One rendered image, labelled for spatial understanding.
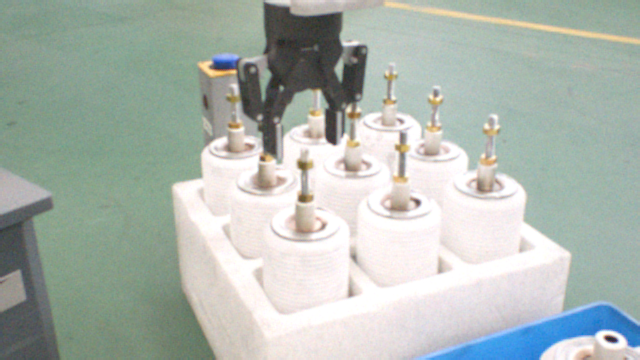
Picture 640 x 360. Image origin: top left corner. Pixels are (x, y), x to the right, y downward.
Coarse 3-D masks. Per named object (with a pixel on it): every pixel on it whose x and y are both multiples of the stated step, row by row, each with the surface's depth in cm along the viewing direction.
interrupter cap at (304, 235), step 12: (276, 216) 78; (288, 216) 79; (324, 216) 78; (336, 216) 78; (276, 228) 76; (288, 228) 76; (312, 228) 77; (324, 228) 76; (336, 228) 76; (288, 240) 74; (300, 240) 74; (312, 240) 74
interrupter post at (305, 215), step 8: (296, 200) 76; (296, 208) 76; (304, 208) 75; (312, 208) 76; (296, 216) 76; (304, 216) 76; (312, 216) 76; (296, 224) 77; (304, 224) 76; (312, 224) 76
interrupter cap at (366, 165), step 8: (328, 160) 92; (336, 160) 92; (368, 160) 92; (376, 160) 92; (328, 168) 90; (336, 168) 90; (344, 168) 91; (360, 168) 91; (368, 168) 90; (376, 168) 90; (336, 176) 88; (344, 176) 88; (352, 176) 88; (360, 176) 88; (368, 176) 88
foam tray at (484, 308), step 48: (192, 192) 101; (192, 240) 97; (528, 240) 89; (192, 288) 103; (240, 288) 79; (432, 288) 79; (480, 288) 81; (528, 288) 85; (240, 336) 81; (288, 336) 72; (336, 336) 75; (384, 336) 78; (432, 336) 81; (480, 336) 85
